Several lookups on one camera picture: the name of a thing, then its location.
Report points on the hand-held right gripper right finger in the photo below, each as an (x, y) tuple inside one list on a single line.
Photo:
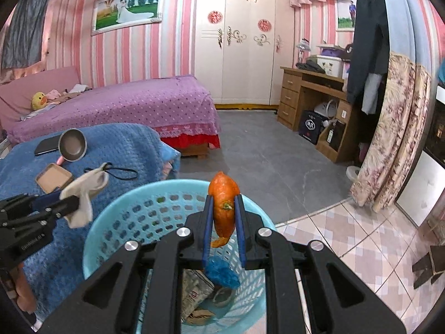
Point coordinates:
[(240, 229)]

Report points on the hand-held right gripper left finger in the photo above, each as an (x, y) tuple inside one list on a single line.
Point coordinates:
[(208, 229)]

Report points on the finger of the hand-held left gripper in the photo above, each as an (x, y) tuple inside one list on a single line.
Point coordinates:
[(66, 206), (47, 200)]

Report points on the white sock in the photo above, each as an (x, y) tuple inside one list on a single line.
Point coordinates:
[(83, 188)]

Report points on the orange peel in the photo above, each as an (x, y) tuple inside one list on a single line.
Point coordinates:
[(224, 195)]

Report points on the blue plastic mesh ball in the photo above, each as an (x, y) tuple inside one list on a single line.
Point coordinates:
[(222, 273)]

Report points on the silver foil wrapper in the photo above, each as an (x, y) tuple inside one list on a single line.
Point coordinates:
[(194, 292)]

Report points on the cream tape roll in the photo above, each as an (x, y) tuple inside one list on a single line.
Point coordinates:
[(226, 297)]

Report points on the teal plastic basket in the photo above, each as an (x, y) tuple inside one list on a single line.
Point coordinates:
[(139, 192)]

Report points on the brown paper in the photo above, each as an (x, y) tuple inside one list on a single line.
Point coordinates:
[(200, 316)]

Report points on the person's left hand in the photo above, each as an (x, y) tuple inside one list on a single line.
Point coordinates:
[(26, 292)]

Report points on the tan phone case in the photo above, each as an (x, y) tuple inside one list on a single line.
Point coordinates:
[(52, 179)]

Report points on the black smartphone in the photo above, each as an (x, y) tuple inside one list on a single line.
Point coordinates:
[(47, 146)]

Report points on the pink metal mug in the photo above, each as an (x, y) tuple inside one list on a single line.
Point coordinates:
[(71, 144)]

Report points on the yellow duck plush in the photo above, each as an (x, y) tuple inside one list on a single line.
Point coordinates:
[(39, 100)]

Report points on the pink plush toy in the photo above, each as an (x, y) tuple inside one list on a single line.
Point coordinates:
[(53, 94)]

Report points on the brown open box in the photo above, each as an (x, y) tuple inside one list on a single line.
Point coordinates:
[(323, 148)]

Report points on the white folded clothes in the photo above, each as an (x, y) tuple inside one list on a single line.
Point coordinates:
[(80, 88)]

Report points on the pink covered headboard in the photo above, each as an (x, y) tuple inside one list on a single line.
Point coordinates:
[(34, 80)]

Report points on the dark gift bag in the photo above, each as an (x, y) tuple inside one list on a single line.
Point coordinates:
[(309, 125)]

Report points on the bed with purple bedspread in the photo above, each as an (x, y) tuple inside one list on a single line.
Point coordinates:
[(139, 104)]

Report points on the wooden desk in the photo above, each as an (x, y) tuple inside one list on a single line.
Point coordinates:
[(290, 94)]

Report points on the white round appliance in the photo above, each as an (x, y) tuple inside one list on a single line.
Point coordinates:
[(325, 109)]

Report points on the white wardrobe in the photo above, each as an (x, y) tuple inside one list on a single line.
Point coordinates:
[(243, 69)]

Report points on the dark green clothes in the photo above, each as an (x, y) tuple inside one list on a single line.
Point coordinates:
[(309, 66)]

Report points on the grey hanging cloth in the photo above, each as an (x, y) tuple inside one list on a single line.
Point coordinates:
[(24, 24)]

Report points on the beige floral curtain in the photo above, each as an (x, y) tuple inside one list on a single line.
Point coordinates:
[(389, 128)]

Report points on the white cabinet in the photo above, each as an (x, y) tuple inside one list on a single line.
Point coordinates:
[(417, 188)]

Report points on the white storage box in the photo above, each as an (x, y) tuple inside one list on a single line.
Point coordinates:
[(328, 66)]

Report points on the light grey garment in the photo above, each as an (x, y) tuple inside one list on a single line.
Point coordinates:
[(370, 94)]

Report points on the dark wooden stool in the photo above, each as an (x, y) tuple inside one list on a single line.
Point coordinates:
[(426, 268)]

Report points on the desk lamp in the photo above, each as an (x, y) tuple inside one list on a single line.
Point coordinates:
[(302, 45)]

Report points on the purple box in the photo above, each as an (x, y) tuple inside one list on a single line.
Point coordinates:
[(332, 52)]

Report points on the framed wedding photo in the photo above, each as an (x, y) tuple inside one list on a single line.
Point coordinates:
[(128, 10)]

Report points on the dark hanging coat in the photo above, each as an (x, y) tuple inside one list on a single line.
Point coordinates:
[(368, 41)]

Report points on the framed couple photo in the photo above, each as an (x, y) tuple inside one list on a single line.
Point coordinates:
[(346, 17)]

